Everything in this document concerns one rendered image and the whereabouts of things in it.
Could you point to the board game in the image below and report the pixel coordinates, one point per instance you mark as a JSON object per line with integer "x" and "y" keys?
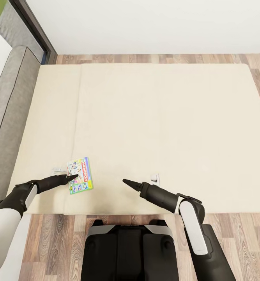
{"x": 84, "y": 180}

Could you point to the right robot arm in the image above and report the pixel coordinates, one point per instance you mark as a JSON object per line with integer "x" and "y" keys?
{"x": 208, "y": 258}

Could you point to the door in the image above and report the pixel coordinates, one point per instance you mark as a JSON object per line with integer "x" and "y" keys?
{"x": 20, "y": 27}

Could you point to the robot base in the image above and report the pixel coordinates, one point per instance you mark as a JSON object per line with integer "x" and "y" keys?
{"x": 129, "y": 253}

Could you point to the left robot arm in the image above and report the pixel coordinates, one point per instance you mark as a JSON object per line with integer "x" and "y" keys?
{"x": 18, "y": 202}

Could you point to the bed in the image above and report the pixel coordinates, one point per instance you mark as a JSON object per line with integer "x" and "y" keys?
{"x": 197, "y": 125}

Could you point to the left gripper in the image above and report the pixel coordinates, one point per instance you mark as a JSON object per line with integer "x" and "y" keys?
{"x": 58, "y": 180}

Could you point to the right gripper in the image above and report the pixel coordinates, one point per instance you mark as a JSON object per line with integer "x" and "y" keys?
{"x": 149, "y": 192}

